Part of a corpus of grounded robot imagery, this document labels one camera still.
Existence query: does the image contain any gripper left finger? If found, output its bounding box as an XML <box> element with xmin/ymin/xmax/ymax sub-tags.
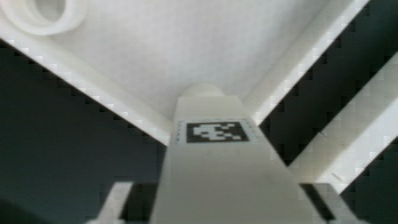
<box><xmin>85</xmin><ymin>182</ymin><xmax>158</xmax><ymax>224</ymax></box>

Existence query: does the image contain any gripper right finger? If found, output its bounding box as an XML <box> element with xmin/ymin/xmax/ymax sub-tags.
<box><xmin>300</xmin><ymin>183</ymin><xmax>368</xmax><ymax>224</ymax></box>

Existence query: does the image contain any white desk leg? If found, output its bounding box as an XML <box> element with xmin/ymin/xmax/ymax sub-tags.
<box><xmin>149</xmin><ymin>84</ymin><xmax>325</xmax><ymax>224</ymax></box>

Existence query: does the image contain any white desk tabletop tray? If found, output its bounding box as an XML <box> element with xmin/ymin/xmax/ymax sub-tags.
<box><xmin>0</xmin><ymin>0</ymin><xmax>370</xmax><ymax>141</ymax></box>

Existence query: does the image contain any white fixture wall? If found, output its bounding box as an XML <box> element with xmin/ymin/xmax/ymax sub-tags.
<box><xmin>290</xmin><ymin>55</ymin><xmax>398</xmax><ymax>192</ymax></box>

